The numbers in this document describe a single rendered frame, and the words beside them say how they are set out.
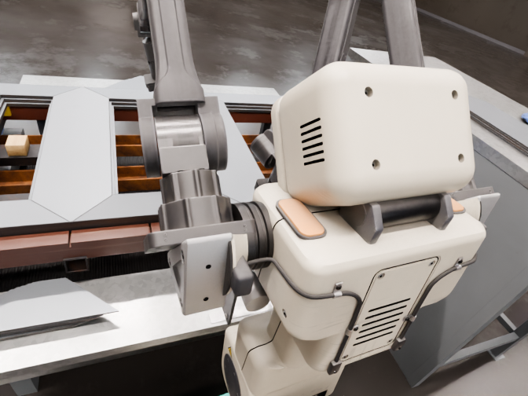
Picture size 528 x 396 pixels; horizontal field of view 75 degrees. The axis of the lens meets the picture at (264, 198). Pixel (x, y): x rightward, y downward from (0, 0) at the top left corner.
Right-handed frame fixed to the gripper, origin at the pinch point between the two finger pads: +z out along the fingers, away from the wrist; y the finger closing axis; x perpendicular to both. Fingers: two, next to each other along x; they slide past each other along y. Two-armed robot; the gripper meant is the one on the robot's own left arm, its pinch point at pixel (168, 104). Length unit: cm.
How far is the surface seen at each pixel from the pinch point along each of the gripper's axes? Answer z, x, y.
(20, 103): 4, -27, 48
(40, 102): 5, -27, 42
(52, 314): 16, 53, 37
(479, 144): 17, 36, -97
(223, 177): 14.7, 23.4, -10.1
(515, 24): 292, -614, -972
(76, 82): 15, -64, 36
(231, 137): 17.3, 0.2, -18.8
